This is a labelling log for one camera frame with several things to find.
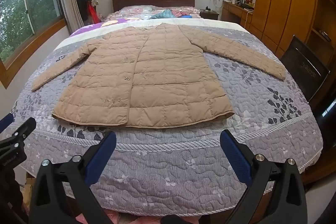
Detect purple floral blanket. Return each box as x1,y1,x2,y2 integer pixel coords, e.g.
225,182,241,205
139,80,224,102
70,18,147,37

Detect tan quilted jacket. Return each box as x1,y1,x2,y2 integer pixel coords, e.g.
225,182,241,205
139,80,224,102
31,22,286,128

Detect pink floral bedding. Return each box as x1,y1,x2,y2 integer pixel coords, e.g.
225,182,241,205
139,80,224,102
105,5,201,21

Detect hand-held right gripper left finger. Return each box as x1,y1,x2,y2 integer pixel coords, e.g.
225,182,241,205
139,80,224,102
29,131,117,224

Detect dark wooden nightstand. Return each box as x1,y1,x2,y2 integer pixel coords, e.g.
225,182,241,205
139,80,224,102
199,9,219,20

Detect teal cloth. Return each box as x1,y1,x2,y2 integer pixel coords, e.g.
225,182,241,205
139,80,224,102
148,9,175,20

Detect pink patterned cloth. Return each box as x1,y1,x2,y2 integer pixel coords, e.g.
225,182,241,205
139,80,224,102
76,210,116,224

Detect black chair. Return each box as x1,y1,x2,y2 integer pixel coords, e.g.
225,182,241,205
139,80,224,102
280,35,331,103

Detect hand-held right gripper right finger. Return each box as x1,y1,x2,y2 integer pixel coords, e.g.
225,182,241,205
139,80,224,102
219,130,306,224

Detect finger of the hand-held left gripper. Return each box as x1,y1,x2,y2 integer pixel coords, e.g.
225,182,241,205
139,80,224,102
0,117,36,154
0,113,14,133

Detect grey floral quilt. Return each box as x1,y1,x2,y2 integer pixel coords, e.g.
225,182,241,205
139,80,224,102
8,18,324,216

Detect dark cloth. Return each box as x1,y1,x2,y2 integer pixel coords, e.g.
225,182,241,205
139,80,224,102
0,174,28,224

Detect wooden desk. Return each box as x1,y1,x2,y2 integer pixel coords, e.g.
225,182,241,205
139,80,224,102
222,0,254,29

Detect open wooden shelf unit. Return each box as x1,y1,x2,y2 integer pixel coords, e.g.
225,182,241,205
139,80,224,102
311,0,336,65

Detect large wood-framed window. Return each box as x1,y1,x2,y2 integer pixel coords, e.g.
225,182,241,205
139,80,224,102
0,0,67,88

